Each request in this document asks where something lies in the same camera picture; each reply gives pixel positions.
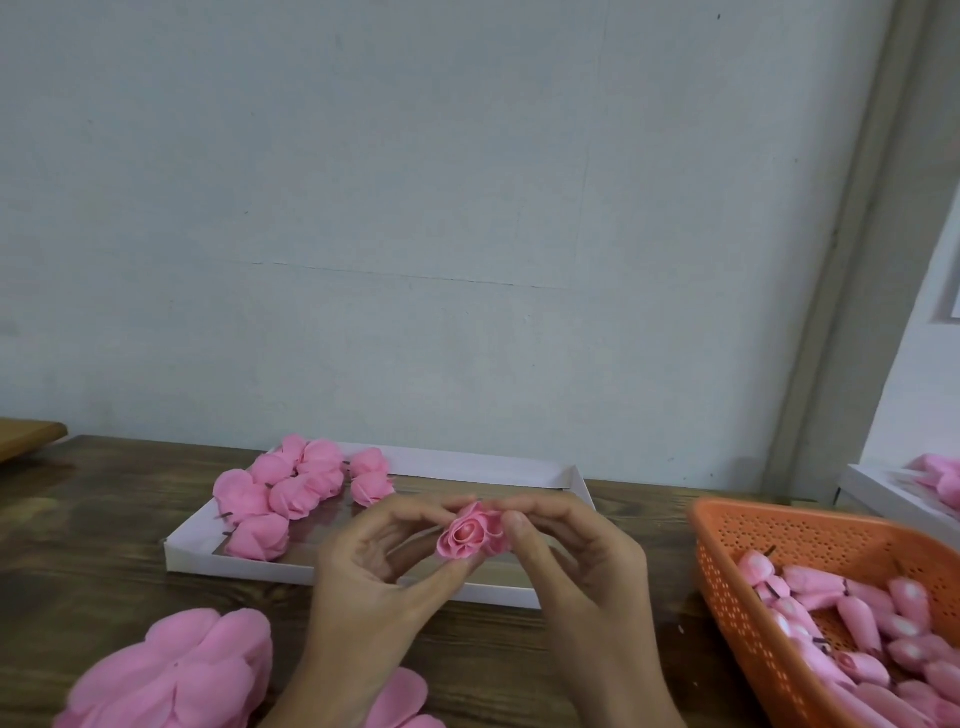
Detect white shallow tray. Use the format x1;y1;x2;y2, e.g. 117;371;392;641
163;444;597;609

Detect stack of pink petals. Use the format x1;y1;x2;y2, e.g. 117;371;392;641
364;667;447;728
54;606;276;728

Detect person's left hand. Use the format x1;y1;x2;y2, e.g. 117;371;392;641
304;495;485;695

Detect group of finished pink roses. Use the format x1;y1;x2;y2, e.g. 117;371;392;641
213;435;398;563

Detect grey door frame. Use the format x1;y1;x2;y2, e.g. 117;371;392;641
762;0;960;504

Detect pink rose buds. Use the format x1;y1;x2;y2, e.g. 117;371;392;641
735;547;960;728

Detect pink petal flower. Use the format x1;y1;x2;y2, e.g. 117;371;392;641
298;439;347;497

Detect person's right forearm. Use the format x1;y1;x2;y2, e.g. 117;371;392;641
577;675;689;728

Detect pile of pink petals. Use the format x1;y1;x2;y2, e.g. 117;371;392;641
909;454;960;512

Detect person's right hand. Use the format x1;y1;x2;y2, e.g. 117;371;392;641
498;495;657;707

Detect orange plastic basket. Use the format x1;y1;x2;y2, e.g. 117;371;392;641
690;498;960;728

